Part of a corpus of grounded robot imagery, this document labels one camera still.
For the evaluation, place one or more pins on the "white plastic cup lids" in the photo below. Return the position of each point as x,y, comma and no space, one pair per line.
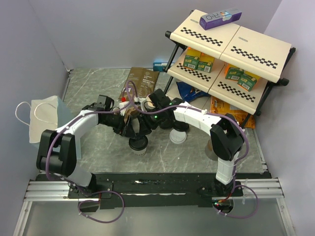
177,137

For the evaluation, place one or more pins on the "cream checkered shelf rack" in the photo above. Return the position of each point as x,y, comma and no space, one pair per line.
244,48

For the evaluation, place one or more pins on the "brown pulp cup carrier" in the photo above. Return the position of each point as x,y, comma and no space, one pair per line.
130,114

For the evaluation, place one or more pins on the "orange snack bag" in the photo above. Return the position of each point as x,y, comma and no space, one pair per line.
220,107

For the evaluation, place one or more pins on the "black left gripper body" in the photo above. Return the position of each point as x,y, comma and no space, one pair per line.
115,121

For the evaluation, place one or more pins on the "single white paper cup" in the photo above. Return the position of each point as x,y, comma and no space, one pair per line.
140,151

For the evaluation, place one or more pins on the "blue R&O box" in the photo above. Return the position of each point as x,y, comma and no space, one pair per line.
159,66

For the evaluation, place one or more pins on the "grey cup of stirrers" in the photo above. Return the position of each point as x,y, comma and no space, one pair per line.
209,151

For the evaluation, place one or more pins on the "black cup lid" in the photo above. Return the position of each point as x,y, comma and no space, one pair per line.
181,126
138,142

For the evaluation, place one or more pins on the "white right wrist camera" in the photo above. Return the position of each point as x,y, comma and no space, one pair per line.
140,102

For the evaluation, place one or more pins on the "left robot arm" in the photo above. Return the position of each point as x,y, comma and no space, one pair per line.
58,149

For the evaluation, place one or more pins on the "brown coffee bean bag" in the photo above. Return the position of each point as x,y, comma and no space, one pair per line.
145,80

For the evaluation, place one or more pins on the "light blue paper bag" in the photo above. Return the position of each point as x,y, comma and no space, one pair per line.
49,113

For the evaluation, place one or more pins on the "blue chip bag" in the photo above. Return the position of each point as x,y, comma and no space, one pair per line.
189,93

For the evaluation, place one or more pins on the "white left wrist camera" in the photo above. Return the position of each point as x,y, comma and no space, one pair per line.
124,105

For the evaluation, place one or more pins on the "purple R&O box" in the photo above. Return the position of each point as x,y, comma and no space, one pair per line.
219,18

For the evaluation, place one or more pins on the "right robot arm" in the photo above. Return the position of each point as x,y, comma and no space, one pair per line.
229,142

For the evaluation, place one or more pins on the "green juice carton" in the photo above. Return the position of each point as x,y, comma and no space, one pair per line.
233,73
247,82
205,66
191,62

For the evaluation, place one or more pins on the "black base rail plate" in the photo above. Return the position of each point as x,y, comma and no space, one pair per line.
156,190

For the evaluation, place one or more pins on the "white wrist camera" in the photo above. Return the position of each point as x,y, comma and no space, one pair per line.
140,102
124,105

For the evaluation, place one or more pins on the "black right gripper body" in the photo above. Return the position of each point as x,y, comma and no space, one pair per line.
154,119

